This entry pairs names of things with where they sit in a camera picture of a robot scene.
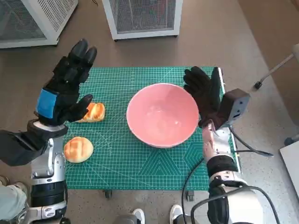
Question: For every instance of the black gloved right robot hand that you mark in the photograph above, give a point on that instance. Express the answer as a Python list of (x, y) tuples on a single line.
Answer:
[(205, 95)]

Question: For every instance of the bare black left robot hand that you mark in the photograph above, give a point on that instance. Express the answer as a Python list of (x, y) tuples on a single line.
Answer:
[(63, 93)]

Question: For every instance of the long orange toy bread loaf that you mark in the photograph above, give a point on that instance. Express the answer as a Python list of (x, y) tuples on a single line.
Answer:
[(94, 113)]

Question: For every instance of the pink bowl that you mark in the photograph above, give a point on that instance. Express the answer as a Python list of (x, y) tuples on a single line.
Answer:
[(161, 116)]

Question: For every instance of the round toy bread bun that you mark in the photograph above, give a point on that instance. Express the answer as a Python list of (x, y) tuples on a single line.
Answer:
[(78, 149)]

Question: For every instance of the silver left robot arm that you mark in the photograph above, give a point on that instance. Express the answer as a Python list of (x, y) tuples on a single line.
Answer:
[(46, 177)]

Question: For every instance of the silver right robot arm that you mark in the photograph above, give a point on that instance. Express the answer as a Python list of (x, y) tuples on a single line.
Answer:
[(224, 168)]

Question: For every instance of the grey metal chair leg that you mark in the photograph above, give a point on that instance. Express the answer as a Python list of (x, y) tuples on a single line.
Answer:
[(275, 67)]

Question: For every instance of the large white mesh cabinet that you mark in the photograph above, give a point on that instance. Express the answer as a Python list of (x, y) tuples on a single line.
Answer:
[(28, 21)]

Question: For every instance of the green cutting mat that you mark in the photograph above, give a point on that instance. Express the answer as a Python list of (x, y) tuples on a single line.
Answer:
[(130, 163)]

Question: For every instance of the black table castor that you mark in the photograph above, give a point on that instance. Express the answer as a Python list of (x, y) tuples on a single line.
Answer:
[(190, 195), (108, 194)]

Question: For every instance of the small white mesh cabinet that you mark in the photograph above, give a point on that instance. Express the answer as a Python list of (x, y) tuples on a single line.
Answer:
[(142, 16)]

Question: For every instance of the white board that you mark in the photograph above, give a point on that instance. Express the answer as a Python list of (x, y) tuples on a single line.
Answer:
[(290, 161)]

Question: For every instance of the person's leg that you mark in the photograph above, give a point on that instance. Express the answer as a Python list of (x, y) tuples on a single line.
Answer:
[(11, 200)]

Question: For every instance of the white sneaker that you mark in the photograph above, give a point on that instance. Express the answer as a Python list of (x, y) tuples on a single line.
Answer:
[(175, 213), (139, 215)]

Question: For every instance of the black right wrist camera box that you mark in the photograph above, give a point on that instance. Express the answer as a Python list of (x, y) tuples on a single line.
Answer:
[(234, 105)]

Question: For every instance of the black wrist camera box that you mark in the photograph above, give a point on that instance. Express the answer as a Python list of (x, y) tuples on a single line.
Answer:
[(21, 147), (234, 105)]

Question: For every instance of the silver metal table frame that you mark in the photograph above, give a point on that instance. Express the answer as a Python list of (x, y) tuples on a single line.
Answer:
[(230, 140)]

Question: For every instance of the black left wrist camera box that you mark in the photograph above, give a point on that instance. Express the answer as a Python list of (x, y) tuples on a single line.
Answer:
[(21, 147)]

